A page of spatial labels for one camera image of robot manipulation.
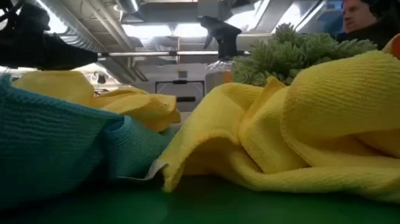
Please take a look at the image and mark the green patterned cloth ball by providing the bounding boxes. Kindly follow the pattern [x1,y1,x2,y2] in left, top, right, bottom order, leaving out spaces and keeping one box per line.
[228,18,380,89]

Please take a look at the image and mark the clear spray bottle black trigger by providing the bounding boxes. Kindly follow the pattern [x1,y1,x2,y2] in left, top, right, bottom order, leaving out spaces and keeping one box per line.
[197,13,246,92]

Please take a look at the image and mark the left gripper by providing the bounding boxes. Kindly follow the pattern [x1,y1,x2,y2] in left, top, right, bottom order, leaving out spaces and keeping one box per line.
[0,0,99,74]

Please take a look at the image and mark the silver horizontal rail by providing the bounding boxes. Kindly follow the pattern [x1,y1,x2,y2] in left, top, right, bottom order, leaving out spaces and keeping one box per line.
[97,45,251,62]

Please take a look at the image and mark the person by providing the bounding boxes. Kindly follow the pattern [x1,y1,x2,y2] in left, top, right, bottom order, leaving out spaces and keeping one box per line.
[333,0,400,53]

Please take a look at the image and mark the yellow microfiber towel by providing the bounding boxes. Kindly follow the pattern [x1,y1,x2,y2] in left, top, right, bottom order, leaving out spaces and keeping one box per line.
[0,63,182,141]
[155,49,400,221]

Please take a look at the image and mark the white plastic basket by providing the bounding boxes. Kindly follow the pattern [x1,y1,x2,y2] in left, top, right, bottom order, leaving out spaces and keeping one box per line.
[154,77,208,114]

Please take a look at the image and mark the green table mat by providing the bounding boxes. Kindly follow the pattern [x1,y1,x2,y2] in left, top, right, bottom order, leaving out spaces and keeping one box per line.
[0,164,400,224]

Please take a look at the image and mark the teal microfiber towel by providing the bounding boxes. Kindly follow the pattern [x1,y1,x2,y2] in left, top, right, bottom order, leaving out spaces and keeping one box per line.
[0,64,186,210]

